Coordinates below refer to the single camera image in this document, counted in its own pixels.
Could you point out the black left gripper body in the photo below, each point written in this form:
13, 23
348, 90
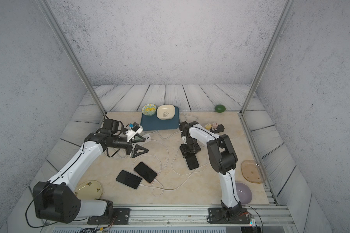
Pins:
120, 142

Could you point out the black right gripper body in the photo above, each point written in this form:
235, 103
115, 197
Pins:
190, 146

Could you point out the phone with pale green case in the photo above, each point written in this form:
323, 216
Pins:
192, 161

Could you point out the phone with pink case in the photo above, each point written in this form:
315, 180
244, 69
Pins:
145, 172

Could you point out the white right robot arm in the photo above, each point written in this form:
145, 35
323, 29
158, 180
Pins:
222, 158

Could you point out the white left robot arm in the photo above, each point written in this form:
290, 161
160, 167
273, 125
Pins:
55, 200

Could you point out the black phone white edge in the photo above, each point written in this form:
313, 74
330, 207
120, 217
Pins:
129, 179

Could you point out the white power strip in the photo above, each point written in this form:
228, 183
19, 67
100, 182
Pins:
147, 138

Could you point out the dark teal tray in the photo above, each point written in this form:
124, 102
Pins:
153, 123

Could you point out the yellow charger plug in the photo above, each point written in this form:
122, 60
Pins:
208, 126

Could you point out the colourful patterned small bowl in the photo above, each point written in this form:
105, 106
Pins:
149, 109

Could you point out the cream panda square bowl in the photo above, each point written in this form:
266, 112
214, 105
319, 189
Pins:
166, 112

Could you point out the black power strip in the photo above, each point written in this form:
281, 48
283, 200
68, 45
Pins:
219, 129

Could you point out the green round fruit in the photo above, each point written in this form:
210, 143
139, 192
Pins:
220, 108

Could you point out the pale yellow plate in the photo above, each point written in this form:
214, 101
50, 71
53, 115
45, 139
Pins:
89, 190

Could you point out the purple plate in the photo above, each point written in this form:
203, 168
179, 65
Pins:
244, 193

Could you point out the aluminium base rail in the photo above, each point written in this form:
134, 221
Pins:
187, 219

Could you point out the aluminium left frame post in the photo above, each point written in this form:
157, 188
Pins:
52, 21

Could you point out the aluminium frame post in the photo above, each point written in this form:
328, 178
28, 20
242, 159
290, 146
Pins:
52, 21
269, 51

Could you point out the aluminium right frame post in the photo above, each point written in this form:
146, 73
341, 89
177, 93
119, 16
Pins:
269, 51

